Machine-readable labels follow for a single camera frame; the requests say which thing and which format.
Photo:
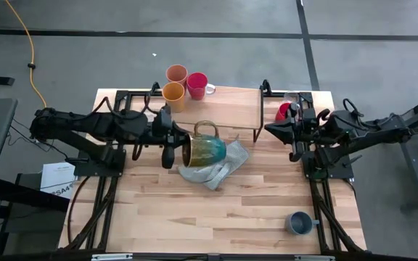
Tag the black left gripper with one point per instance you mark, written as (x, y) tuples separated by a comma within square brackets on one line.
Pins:
[(163, 130)]

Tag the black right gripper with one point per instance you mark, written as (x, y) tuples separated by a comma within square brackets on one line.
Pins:
[(308, 128)]

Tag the red ceramic mug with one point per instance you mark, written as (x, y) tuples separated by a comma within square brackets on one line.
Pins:
[(282, 111)]

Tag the green teal glazed mug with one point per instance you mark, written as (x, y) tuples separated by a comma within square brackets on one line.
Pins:
[(207, 150)]

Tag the clear glass mug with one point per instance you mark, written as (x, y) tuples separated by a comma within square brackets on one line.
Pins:
[(291, 97)]

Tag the mustard yellow plastic cup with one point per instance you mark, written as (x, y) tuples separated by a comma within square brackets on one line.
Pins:
[(173, 95)]

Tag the terracotta peach plastic cup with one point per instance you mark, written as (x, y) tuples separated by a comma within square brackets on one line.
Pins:
[(176, 73)]

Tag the grey blue mug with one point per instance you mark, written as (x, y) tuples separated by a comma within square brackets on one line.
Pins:
[(299, 223)]

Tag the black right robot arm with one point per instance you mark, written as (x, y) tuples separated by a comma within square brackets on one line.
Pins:
[(368, 136)]

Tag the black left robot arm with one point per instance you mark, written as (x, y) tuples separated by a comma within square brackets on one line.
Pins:
[(89, 125)]

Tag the grey waffle dish towel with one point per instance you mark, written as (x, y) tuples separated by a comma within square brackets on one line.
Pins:
[(227, 163)]

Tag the silver metal hinge plate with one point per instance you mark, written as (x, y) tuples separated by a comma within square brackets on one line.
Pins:
[(314, 258), (111, 257)]

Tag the white printed paper sheet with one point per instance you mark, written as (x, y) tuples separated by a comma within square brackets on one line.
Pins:
[(57, 179)]

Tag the wooden shelf with black frame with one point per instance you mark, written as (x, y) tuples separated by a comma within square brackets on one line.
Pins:
[(227, 107)]

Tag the black metal frame rails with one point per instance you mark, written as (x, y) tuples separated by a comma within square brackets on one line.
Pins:
[(102, 203), (327, 214)]

